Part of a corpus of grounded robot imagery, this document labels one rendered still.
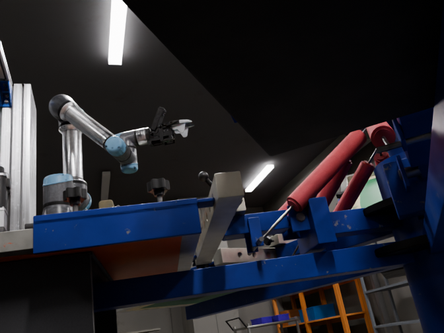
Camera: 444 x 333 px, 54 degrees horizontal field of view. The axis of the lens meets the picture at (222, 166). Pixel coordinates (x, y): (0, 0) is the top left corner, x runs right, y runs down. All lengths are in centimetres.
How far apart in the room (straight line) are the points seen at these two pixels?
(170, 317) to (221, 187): 834
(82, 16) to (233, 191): 341
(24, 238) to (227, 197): 37
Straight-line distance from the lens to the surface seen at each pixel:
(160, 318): 908
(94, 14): 409
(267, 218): 114
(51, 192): 185
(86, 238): 83
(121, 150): 183
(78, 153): 208
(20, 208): 206
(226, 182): 82
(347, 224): 120
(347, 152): 122
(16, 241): 87
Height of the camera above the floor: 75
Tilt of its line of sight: 22 degrees up
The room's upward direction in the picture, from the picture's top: 10 degrees counter-clockwise
